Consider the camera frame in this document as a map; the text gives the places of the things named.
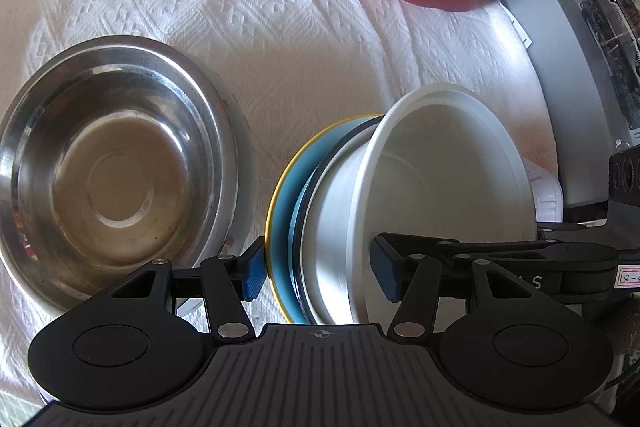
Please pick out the grey computer case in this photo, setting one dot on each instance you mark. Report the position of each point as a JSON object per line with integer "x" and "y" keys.
{"x": 580, "y": 57}

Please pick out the white plastic object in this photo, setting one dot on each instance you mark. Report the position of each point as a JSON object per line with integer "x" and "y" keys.
{"x": 546, "y": 197}

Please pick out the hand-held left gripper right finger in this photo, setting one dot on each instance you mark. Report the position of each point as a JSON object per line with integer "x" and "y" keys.
{"x": 386, "y": 274}

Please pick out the plain white bowl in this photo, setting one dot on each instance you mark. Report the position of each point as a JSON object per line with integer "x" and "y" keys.
{"x": 440, "y": 177}

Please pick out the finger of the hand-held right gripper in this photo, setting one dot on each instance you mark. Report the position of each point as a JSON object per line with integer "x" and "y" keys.
{"x": 415, "y": 241}

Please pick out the gold-rimmed blue plate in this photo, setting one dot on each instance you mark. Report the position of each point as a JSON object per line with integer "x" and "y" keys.
{"x": 280, "y": 227}

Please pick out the stainless steel bowl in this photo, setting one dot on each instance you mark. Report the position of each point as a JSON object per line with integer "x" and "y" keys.
{"x": 110, "y": 187}

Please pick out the white textured tablecloth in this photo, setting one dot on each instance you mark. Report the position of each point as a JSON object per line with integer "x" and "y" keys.
{"x": 300, "y": 57}

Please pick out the black-rimmed white bowl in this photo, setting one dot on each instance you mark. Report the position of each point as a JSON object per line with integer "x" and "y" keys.
{"x": 299, "y": 227}

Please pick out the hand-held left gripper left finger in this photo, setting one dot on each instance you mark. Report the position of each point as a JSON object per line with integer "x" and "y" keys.
{"x": 254, "y": 273}

